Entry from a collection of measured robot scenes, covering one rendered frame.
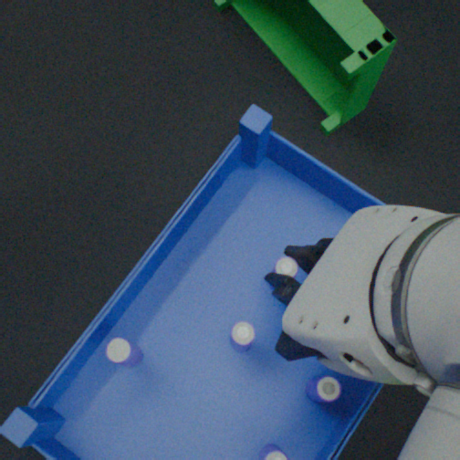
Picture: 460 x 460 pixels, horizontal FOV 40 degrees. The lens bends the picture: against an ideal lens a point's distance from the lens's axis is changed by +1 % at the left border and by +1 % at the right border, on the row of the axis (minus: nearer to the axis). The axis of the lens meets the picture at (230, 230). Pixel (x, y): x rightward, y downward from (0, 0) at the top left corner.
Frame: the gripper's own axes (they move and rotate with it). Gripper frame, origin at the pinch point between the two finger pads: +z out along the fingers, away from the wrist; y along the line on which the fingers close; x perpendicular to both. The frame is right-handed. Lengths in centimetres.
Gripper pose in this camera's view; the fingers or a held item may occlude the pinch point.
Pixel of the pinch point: (300, 276)
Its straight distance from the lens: 47.0
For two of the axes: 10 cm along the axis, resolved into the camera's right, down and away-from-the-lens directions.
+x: -7.4, -6.2, -2.7
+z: -3.4, 0.0, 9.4
